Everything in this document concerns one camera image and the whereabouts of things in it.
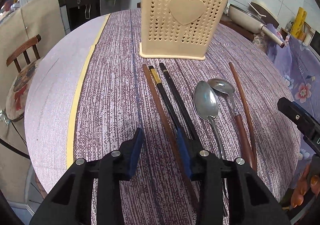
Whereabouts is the cream perforated utensil holder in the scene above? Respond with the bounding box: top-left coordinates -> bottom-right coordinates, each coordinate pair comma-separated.
139,0 -> 228,60

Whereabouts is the brown wooden chopstick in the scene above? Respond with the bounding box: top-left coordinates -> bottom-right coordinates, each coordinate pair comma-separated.
142,64 -> 199,211
229,62 -> 258,171

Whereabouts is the microwave oven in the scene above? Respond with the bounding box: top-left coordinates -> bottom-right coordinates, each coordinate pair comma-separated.
309,31 -> 320,56

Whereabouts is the large steel spoon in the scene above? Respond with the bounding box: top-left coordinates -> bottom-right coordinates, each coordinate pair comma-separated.
194,80 -> 228,215

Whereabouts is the steel spoon wooden handle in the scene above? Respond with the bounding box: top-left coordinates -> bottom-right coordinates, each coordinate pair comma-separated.
207,79 -> 257,171

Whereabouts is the water dispenser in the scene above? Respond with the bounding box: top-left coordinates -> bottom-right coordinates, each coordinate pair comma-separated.
57,0 -> 107,32

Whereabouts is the black chopstick plain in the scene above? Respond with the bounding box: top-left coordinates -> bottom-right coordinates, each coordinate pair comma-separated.
159,62 -> 200,142

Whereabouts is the right hand orange glove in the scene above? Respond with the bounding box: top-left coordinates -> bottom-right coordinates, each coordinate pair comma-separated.
291,164 -> 320,208

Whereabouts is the wooden chair with cushion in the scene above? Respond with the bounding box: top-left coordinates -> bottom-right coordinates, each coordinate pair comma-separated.
6,34 -> 41,73

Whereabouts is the purple floral cloth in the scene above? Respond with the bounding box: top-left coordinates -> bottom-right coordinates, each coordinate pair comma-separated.
265,23 -> 320,166

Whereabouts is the pug print seat cushion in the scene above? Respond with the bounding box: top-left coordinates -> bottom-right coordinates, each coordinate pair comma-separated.
5,58 -> 42,122

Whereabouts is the yellow package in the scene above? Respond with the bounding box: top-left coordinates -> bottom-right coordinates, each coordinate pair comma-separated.
290,7 -> 307,38

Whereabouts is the cream frying pan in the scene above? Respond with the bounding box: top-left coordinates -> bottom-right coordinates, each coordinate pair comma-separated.
228,4 -> 285,48

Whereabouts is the black chopstick gold band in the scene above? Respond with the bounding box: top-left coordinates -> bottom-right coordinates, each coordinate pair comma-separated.
149,65 -> 190,145

